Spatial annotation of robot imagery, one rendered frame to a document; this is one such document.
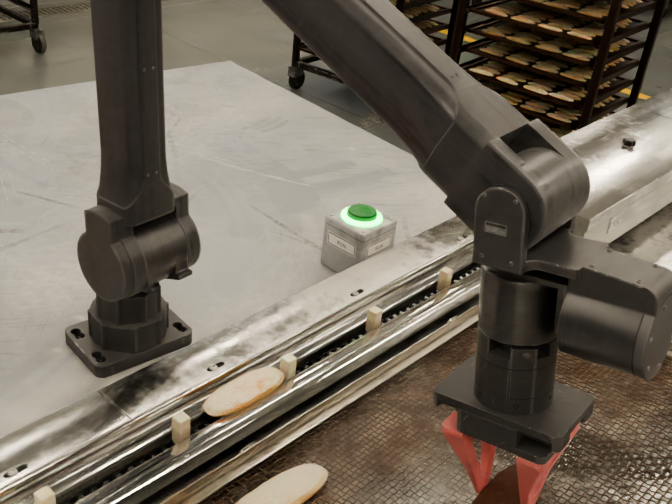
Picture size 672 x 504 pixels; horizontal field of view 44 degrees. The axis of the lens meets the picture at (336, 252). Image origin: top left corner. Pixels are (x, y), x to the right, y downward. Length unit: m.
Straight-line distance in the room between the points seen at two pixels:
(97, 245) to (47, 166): 0.54
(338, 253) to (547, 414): 0.54
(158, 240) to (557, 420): 0.44
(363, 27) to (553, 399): 0.30
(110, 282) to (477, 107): 0.45
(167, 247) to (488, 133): 0.42
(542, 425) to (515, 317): 0.08
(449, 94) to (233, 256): 0.63
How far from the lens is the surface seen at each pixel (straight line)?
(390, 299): 1.02
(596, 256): 0.56
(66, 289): 1.07
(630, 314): 0.54
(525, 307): 0.56
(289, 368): 0.87
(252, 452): 0.73
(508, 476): 0.70
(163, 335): 0.95
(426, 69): 0.56
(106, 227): 0.83
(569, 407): 0.62
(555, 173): 0.54
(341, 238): 1.08
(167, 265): 0.87
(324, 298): 0.98
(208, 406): 0.83
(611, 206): 1.21
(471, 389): 0.63
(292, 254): 1.14
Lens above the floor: 1.41
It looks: 30 degrees down
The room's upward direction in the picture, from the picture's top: 7 degrees clockwise
